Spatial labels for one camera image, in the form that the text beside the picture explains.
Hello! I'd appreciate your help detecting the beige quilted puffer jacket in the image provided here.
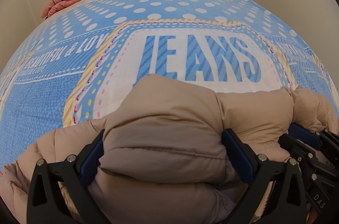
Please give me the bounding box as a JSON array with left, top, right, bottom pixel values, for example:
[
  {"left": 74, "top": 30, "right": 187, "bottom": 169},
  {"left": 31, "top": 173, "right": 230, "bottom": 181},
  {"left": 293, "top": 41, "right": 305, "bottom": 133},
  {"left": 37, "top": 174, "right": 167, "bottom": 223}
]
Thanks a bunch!
[{"left": 0, "top": 74, "right": 339, "bottom": 224}]

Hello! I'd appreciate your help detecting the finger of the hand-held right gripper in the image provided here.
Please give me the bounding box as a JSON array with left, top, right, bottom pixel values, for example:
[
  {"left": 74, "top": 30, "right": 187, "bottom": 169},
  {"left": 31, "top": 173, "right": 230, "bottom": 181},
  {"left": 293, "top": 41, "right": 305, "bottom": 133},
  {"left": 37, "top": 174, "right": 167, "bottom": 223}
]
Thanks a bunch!
[
  {"left": 288, "top": 123, "right": 339, "bottom": 146},
  {"left": 279, "top": 134, "right": 318, "bottom": 164}
]

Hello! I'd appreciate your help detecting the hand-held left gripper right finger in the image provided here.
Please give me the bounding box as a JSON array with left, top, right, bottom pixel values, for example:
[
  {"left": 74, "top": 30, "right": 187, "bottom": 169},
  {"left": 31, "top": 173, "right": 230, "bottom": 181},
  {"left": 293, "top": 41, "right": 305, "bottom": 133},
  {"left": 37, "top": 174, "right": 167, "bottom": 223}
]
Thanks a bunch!
[{"left": 222, "top": 129, "right": 307, "bottom": 224}]

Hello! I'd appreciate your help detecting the blue and pink printed bedsheet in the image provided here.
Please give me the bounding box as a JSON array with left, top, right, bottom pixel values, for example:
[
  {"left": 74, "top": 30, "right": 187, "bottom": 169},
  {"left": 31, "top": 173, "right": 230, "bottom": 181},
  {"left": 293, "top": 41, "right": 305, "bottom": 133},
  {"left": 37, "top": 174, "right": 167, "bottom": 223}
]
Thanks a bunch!
[{"left": 0, "top": 0, "right": 339, "bottom": 178}]

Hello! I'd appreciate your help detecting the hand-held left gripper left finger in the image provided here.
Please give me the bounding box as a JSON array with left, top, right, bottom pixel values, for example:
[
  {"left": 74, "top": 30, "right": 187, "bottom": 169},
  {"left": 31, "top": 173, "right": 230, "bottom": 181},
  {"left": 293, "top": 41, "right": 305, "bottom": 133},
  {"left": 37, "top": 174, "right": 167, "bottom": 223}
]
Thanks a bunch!
[{"left": 26, "top": 129, "right": 106, "bottom": 224}]

